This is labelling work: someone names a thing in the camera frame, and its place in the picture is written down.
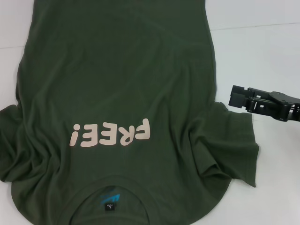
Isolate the dark green FREE! T-shirt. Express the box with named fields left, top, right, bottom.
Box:
left=0, top=0, right=260, bottom=225

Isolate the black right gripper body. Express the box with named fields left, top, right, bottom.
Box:
left=269, top=90, right=300, bottom=123

